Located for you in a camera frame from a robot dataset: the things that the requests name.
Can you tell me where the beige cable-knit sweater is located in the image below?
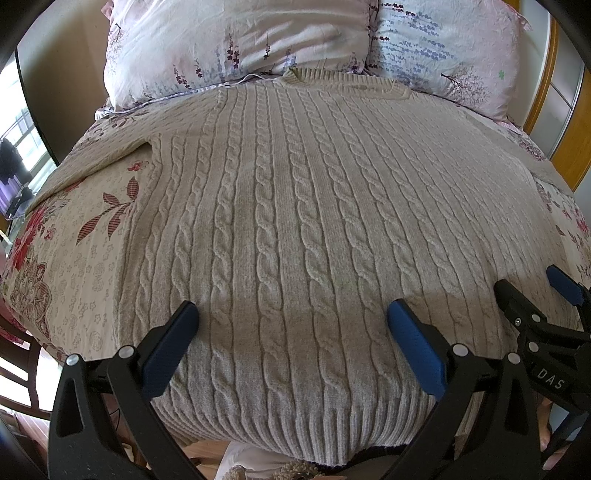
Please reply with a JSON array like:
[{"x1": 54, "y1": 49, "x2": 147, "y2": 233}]
[{"x1": 39, "y1": 69, "x2": 578, "y2": 465}]

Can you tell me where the wooden wardrobe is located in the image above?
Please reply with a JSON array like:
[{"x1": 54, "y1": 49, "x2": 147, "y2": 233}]
[{"x1": 509, "y1": 1, "x2": 590, "y2": 190}]

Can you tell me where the pink floral left pillow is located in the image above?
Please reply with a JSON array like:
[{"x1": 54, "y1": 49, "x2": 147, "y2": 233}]
[{"x1": 104, "y1": 0, "x2": 375, "y2": 112}]

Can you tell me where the wooden chair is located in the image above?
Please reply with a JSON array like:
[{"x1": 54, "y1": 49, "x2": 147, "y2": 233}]
[{"x1": 1, "y1": 317, "x2": 51, "y2": 420}]

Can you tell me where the pink blue right pillow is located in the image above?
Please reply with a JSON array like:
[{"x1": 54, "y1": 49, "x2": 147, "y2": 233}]
[{"x1": 366, "y1": 0, "x2": 530, "y2": 120}]

